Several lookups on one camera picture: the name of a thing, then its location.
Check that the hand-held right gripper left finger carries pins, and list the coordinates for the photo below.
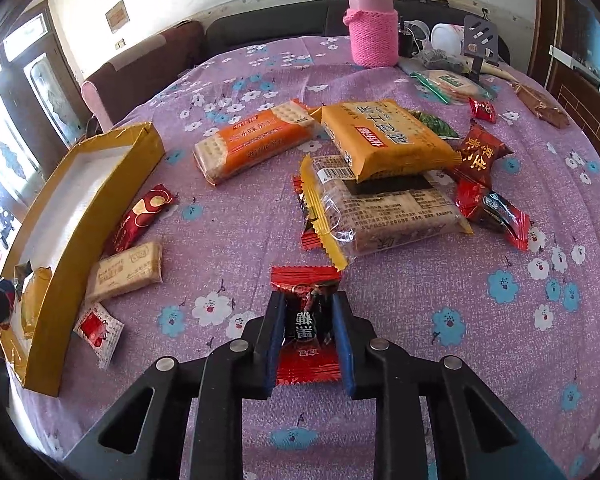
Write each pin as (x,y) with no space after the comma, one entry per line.
(275,340)

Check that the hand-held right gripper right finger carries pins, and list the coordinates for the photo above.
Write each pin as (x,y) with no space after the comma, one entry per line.
(342,340)

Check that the red black candy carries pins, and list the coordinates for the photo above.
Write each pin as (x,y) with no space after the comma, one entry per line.
(305,237)
(305,290)

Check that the yellow cardboard box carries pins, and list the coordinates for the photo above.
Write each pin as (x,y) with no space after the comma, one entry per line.
(65,285)

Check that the orange clear cracker packet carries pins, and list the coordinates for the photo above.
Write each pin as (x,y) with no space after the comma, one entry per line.
(250,145)

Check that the clear bag of dark snacks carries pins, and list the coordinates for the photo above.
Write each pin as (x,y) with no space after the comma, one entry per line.
(437,59)

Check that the tan snack packet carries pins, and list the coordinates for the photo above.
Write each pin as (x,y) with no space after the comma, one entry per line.
(32,300)

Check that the white red small packet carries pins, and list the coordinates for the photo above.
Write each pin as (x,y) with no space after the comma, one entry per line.
(97,332)

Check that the purple floral tablecloth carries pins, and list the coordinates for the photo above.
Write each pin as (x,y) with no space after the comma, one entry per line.
(230,240)

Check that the beige cracker packet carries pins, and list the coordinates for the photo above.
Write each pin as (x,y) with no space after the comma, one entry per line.
(125,270)

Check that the clear yellow-edged cracker packet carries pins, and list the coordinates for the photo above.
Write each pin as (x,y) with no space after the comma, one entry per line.
(395,215)

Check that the dark red white-dotted snack packet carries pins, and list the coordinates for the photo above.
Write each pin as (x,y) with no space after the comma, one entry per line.
(140,215)

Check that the red black candy packet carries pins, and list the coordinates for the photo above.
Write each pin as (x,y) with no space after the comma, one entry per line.
(500,215)

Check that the large orange cracker packet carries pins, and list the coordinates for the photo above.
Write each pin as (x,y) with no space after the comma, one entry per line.
(380,140)

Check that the dark red gold-print packet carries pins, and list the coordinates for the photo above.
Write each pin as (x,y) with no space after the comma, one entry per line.
(480,155)

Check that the green pea packet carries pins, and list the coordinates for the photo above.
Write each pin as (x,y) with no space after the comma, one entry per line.
(435,125)

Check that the dark framed glass door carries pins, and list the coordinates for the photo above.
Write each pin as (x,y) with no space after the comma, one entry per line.
(45,75)

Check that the small red candy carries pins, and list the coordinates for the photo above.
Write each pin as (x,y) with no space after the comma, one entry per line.
(481,110)

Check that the round rice cracker packet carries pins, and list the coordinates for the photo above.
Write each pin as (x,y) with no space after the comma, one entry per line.
(450,85)

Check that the brown armchair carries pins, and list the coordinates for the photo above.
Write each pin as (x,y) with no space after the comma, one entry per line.
(145,60)

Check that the pink knit-sleeved bottle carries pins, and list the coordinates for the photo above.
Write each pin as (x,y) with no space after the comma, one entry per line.
(372,35)

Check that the small black box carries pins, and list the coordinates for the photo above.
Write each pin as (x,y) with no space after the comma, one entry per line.
(406,40)

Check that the brown wrapped packet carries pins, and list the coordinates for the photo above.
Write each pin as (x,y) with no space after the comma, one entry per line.
(540,105)

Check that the small framed picture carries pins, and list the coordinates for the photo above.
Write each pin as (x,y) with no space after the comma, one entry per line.
(116,16)

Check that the clear plastic cup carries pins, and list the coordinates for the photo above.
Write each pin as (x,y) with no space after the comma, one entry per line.
(417,35)

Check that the black sofa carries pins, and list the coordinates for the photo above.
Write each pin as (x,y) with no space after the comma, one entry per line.
(280,25)

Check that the white cup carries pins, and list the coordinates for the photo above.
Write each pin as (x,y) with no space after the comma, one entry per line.
(445,40)

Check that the grey phone stand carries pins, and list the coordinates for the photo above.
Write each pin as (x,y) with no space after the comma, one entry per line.
(480,35)

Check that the wooden cabinet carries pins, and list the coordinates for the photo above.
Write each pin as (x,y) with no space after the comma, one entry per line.
(545,35)

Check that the wall switch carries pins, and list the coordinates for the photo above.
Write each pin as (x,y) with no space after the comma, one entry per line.
(120,43)

